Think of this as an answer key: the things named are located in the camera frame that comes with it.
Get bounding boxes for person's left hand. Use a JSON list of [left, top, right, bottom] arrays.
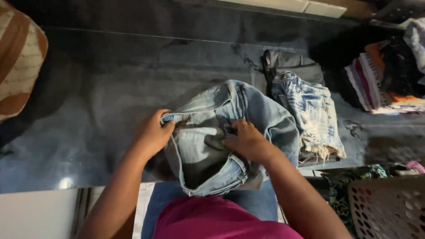
[[132, 109, 176, 158]]

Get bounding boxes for person's right hand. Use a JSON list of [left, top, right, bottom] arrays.
[[222, 119, 278, 163]]

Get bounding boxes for light blue denim jeans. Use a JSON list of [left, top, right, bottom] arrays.
[[160, 79, 301, 197]]

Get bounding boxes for folded ripped bleached jeans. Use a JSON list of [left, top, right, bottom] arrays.
[[271, 71, 347, 166]]

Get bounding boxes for folded grey trousers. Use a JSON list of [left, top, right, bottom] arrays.
[[250, 49, 326, 97]]

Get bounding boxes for person's magenta shirt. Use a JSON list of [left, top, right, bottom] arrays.
[[153, 195, 303, 239]]

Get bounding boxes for dark patterned green cloth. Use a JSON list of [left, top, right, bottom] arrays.
[[320, 165, 388, 233]]

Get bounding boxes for pile of colourful folded clothes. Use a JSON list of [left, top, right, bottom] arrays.
[[344, 17, 425, 115]]

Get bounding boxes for beige perforated laundry basket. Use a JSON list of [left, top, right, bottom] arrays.
[[347, 175, 425, 239]]

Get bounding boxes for pink cloth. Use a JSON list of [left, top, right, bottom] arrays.
[[404, 161, 425, 174]]

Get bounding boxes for brown and cream striped cushion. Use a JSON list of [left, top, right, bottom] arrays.
[[0, 0, 49, 123]]

